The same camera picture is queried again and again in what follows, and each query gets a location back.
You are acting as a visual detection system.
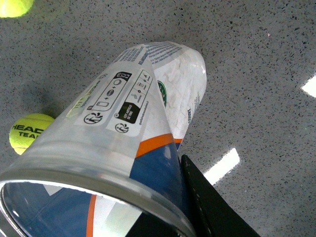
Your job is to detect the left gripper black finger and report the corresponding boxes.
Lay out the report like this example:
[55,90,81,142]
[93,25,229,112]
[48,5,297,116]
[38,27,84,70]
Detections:
[128,155,259,237]

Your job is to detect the Head Team tennis ball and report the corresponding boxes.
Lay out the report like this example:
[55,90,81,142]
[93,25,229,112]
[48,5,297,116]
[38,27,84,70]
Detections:
[9,113,55,155]

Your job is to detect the Wilson tennis ball near curtain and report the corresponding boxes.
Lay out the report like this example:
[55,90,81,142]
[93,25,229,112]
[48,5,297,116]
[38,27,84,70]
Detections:
[0,0,34,18]

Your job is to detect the clear Wilson tennis ball can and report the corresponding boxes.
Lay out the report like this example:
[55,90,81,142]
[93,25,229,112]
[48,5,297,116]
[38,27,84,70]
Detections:
[0,41,207,237]

